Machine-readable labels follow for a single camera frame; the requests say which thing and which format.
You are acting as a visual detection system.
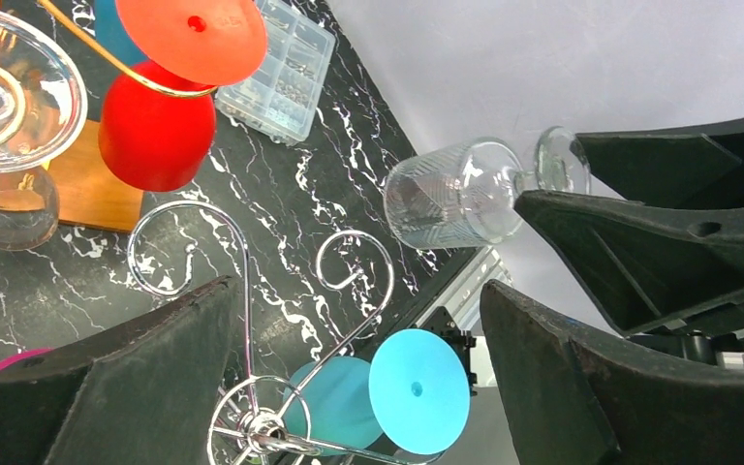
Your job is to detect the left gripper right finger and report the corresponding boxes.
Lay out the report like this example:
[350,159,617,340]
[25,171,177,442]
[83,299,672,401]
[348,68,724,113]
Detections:
[480,280,744,464]

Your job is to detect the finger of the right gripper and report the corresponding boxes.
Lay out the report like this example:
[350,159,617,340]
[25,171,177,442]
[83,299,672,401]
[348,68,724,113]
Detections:
[577,118,744,209]
[514,190,744,335]

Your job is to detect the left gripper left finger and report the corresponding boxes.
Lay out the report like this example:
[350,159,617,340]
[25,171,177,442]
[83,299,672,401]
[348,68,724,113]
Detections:
[0,277,243,464]

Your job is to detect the teal blue wine glass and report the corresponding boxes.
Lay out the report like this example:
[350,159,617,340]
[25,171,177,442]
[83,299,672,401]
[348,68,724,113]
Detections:
[283,328,471,455]

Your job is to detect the clear patterned wine glass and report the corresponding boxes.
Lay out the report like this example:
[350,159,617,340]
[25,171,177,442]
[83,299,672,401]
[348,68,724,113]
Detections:
[384,126,591,250]

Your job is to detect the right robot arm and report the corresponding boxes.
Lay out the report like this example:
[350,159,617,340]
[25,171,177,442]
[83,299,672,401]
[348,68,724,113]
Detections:
[515,118,744,368]

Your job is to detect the pink wine glass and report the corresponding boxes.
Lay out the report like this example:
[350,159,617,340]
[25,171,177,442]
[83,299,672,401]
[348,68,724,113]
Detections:
[0,348,52,371]

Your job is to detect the orange wooden rack base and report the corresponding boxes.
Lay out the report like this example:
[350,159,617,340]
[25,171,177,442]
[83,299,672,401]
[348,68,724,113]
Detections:
[48,120,143,233]

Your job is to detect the red wine glass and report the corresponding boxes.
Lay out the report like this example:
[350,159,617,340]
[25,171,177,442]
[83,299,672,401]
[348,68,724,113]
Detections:
[98,1,268,192]

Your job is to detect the clear wine glass rear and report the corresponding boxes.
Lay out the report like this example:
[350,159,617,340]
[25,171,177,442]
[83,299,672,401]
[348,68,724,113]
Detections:
[0,11,87,251]

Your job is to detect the blue wine glass rear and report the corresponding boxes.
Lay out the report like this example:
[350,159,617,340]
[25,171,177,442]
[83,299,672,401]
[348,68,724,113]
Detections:
[93,0,147,67]

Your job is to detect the clear plastic screw box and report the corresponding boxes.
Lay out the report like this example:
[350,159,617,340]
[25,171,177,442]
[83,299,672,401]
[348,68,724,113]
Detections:
[214,1,336,146]

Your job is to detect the silver wire glass rack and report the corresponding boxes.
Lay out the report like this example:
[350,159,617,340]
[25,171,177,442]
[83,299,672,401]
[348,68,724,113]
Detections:
[127,200,403,464]

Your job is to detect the gold wire glass rack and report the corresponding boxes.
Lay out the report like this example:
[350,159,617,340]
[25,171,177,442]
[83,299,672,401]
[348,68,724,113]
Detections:
[0,0,219,159]

